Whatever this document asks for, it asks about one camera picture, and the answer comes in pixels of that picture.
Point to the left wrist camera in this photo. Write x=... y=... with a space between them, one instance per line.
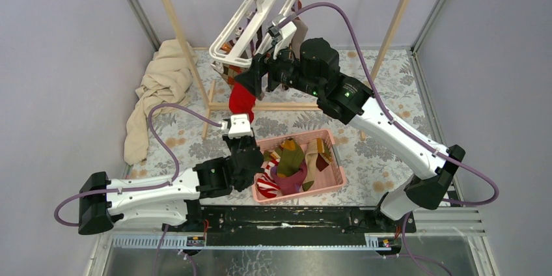
x=237 y=126

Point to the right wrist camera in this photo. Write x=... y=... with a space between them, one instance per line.
x=281 y=32

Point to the beige striped patchwork sock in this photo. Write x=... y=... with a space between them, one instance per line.
x=317 y=158

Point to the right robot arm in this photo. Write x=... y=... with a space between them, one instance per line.
x=317 y=72

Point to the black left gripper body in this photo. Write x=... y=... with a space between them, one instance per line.
x=235 y=146

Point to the white sock hanger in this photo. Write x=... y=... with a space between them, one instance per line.
x=246 y=39

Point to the red bear sock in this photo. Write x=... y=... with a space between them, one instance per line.
x=241 y=101

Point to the red white santa sock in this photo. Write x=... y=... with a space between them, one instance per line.
x=265 y=184

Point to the magenta yellow sock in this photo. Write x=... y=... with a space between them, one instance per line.
x=290 y=184

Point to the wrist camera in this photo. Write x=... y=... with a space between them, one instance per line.
x=281 y=32
x=237 y=126

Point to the cream patterned sock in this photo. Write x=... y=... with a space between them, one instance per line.
x=227 y=72

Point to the green striped sock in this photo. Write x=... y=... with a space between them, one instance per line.
x=289 y=155

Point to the grey sock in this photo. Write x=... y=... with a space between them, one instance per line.
x=299 y=36

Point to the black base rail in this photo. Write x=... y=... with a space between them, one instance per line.
x=244 y=226

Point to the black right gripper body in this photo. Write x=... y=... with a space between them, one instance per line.
x=284 y=71

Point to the wooden clothes rack frame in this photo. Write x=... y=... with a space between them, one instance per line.
x=388 y=28

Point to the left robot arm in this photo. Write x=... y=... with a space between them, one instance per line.
x=106 y=203

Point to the beige cloth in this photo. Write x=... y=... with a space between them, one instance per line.
x=167 y=79

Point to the pink plastic basket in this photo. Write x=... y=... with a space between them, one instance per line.
x=332 y=178

